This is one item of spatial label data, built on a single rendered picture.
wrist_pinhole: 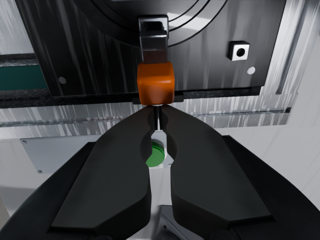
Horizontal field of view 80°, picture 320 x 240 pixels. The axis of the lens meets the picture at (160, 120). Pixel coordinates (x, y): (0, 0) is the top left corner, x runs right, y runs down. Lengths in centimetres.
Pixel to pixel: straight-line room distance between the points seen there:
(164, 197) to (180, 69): 38
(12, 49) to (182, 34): 22
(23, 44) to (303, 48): 32
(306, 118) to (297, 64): 21
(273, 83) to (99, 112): 21
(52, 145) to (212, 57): 23
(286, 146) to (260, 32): 32
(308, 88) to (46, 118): 42
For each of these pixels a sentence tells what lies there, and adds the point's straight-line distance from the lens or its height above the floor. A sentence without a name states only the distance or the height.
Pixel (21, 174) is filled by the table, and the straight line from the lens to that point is 55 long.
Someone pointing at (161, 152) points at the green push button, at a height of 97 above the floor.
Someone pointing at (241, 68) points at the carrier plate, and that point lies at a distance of 23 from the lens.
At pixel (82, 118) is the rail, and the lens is 27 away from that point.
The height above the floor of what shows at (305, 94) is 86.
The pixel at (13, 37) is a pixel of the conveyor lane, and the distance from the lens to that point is 31.
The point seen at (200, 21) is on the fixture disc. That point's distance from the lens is 18.
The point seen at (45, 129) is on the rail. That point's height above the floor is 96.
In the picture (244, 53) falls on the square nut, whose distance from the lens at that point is 21.
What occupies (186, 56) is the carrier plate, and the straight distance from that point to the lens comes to 21.
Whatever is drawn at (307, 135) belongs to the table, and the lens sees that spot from 50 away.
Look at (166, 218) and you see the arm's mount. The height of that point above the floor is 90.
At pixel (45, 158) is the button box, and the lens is 32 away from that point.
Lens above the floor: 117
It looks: 58 degrees down
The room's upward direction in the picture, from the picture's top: 177 degrees clockwise
